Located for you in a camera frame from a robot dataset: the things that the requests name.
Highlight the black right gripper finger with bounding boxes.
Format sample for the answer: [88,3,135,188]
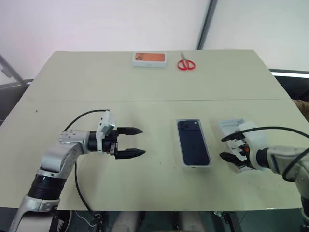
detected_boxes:
[219,151,240,168]
[228,139,245,150]

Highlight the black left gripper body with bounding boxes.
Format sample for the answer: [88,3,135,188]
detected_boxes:
[103,129,120,160]

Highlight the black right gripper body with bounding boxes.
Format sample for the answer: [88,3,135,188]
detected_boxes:
[234,142,254,168]

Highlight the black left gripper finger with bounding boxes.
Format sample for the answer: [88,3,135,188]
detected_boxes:
[115,149,146,160]
[117,126,143,136]

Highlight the white box lid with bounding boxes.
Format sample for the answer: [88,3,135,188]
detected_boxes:
[218,117,258,174]

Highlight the dark blue smartphone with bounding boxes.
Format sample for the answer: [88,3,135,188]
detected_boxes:
[177,119,211,166]
[175,118,213,169]

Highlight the white box with orange phone print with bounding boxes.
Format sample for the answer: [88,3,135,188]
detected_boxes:
[132,52,169,68]

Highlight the black table leg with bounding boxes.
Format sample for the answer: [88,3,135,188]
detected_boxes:
[223,212,242,232]

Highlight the brown cloth bundle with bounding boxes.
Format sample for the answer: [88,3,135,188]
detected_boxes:
[293,99,309,115]

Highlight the black desk with light strip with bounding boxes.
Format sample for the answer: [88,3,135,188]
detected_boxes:
[269,68,309,101]

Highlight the black and white sneaker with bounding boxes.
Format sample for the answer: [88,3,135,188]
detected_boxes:
[51,209,73,232]

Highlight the dark low cabinet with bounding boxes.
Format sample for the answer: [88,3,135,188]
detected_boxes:
[0,79,34,127]

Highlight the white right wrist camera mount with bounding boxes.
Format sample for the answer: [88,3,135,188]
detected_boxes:
[238,121,268,170]

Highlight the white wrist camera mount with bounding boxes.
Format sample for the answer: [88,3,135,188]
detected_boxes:
[96,110,117,156]
[238,121,268,170]

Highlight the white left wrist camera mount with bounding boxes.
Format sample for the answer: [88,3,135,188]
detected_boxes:
[96,110,117,156]

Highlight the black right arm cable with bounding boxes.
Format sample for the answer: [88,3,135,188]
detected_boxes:
[221,126,309,182]

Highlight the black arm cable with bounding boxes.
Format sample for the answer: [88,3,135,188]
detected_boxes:
[221,126,309,182]
[63,109,112,215]

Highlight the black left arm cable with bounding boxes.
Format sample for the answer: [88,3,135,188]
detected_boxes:
[63,109,112,215]

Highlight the small black bracket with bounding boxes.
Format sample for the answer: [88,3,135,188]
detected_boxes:
[93,212,105,232]

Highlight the thin white cable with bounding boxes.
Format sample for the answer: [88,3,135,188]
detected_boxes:
[74,211,98,228]

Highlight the red handled scissors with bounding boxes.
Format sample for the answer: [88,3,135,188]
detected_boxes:
[177,51,196,71]

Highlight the dark window frame post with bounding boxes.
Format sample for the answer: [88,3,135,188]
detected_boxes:
[197,0,219,50]

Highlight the grey metal rail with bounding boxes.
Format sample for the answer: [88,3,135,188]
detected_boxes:
[0,53,25,85]

